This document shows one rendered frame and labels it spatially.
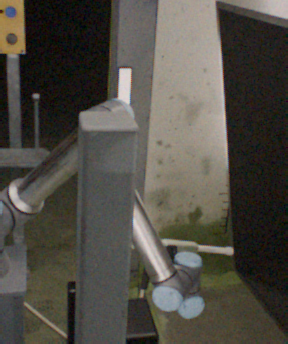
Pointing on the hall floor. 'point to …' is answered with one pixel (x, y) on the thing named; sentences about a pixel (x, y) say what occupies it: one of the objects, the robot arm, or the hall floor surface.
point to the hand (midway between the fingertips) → (153, 250)
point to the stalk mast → (14, 108)
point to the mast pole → (105, 224)
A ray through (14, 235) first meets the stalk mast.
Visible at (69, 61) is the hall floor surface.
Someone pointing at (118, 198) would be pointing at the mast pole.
